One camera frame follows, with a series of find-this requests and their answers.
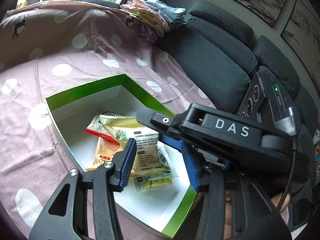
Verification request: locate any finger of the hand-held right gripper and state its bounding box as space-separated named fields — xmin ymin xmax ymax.
xmin=159 ymin=135 xmax=187 ymax=153
xmin=136 ymin=108 xmax=181 ymax=141

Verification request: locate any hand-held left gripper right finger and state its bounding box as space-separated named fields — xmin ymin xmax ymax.
xmin=181 ymin=145 xmax=292 ymax=240

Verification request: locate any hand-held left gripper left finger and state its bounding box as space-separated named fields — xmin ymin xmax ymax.
xmin=29 ymin=138 xmax=137 ymax=240

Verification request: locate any white green snack packet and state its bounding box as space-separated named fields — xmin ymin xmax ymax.
xmin=156 ymin=142 xmax=179 ymax=178

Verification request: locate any pale yellow snack packet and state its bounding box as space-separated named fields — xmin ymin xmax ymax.
xmin=99 ymin=114 xmax=173 ymax=177

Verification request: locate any orange yellow snack packet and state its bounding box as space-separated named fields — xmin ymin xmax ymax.
xmin=85 ymin=137 xmax=125 ymax=172

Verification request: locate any red and white snack packet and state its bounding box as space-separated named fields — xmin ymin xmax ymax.
xmin=86 ymin=115 xmax=115 ymax=139

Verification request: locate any green cardboard box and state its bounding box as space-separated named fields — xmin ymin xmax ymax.
xmin=44 ymin=74 xmax=199 ymax=239

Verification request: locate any person's right hand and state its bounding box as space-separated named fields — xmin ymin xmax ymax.
xmin=224 ymin=189 xmax=292 ymax=233

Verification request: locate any dark grey sofa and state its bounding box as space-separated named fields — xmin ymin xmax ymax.
xmin=155 ymin=0 xmax=320 ymax=230

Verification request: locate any colourful cartoon cushion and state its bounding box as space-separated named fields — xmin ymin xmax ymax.
xmin=311 ymin=129 xmax=320 ymax=180

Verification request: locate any pile of folded clothes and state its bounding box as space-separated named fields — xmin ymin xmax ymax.
xmin=120 ymin=0 xmax=188 ymax=43

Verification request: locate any pink dotted deer print blanket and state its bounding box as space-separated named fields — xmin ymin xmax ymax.
xmin=0 ymin=0 xmax=218 ymax=240

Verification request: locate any black braided cable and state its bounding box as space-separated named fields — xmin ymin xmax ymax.
xmin=276 ymin=149 xmax=298 ymax=212

